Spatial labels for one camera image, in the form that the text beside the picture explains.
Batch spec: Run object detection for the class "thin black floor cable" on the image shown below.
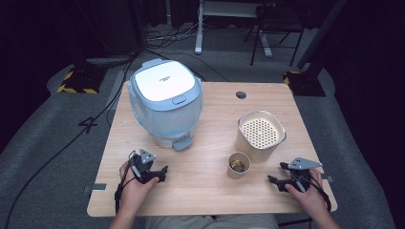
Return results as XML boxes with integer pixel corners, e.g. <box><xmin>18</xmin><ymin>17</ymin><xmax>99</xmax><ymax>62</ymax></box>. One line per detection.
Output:
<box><xmin>142</xmin><ymin>47</ymin><xmax>231</xmax><ymax>83</ymax></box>

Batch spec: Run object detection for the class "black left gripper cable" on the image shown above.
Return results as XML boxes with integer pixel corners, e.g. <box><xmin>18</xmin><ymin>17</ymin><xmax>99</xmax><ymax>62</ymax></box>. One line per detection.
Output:
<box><xmin>114</xmin><ymin>150</ymin><xmax>139</xmax><ymax>215</ymax></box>

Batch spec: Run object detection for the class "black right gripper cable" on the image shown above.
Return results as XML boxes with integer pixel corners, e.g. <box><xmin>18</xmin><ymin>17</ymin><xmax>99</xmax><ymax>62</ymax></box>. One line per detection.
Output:
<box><xmin>297</xmin><ymin>173</ymin><xmax>332</xmax><ymax>214</ymax></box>

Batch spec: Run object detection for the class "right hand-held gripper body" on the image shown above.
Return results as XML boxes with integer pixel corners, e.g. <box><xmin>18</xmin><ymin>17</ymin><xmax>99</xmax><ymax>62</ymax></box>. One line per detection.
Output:
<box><xmin>286</xmin><ymin>156</ymin><xmax>324</xmax><ymax>194</ymax></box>

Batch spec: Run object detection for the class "brown paper cup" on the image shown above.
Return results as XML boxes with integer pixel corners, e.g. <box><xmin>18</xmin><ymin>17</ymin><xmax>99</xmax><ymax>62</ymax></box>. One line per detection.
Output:
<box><xmin>226</xmin><ymin>152</ymin><xmax>252</xmax><ymax>180</ymax></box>

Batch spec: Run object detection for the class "black yellow striped stand base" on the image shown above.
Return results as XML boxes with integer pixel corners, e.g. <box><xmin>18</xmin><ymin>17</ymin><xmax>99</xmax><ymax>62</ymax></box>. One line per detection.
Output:
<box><xmin>56</xmin><ymin>64</ymin><xmax>108</xmax><ymax>95</ymax></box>
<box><xmin>283</xmin><ymin>70</ymin><xmax>327</xmax><ymax>97</ymax></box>

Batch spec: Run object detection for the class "black chair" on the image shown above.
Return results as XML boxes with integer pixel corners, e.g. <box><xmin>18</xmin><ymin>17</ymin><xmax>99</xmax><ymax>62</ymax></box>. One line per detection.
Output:
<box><xmin>244</xmin><ymin>2</ymin><xmax>306</xmax><ymax>68</ymax></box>

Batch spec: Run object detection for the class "white desk frame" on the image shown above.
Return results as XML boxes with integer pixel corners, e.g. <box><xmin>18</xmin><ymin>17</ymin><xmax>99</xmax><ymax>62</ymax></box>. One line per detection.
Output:
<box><xmin>194</xmin><ymin>0</ymin><xmax>273</xmax><ymax>58</ymax></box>

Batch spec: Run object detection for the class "black slanted stand pole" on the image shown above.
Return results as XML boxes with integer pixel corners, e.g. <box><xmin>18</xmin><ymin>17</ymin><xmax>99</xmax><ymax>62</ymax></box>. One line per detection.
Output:
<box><xmin>297</xmin><ymin>0</ymin><xmax>349</xmax><ymax>72</ymax></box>

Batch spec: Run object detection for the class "person's left hand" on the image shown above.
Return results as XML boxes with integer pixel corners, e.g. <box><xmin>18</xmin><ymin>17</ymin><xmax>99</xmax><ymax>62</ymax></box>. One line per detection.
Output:
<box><xmin>118</xmin><ymin>160</ymin><xmax>160</xmax><ymax>213</ymax></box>

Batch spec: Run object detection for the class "bundle of floor cables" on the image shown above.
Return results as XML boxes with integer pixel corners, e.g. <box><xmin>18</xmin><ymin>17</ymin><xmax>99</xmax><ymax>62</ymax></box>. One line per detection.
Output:
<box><xmin>145</xmin><ymin>22</ymin><xmax>200</xmax><ymax>44</ymax></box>

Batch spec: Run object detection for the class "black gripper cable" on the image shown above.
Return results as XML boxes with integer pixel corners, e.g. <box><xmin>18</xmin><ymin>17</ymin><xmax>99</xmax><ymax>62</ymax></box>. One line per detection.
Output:
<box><xmin>297</xmin><ymin>173</ymin><xmax>332</xmax><ymax>214</ymax></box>
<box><xmin>114</xmin><ymin>150</ymin><xmax>139</xmax><ymax>215</ymax></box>

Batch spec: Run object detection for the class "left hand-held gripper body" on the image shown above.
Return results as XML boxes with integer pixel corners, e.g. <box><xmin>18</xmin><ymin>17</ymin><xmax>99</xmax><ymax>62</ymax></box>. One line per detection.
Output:
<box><xmin>128</xmin><ymin>148</ymin><xmax>160</xmax><ymax>185</ymax></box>

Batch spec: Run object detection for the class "long black floor cable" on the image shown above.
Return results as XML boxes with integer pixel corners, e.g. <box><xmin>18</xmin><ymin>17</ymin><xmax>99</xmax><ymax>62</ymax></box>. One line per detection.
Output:
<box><xmin>3</xmin><ymin>52</ymin><xmax>139</xmax><ymax>229</ymax></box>

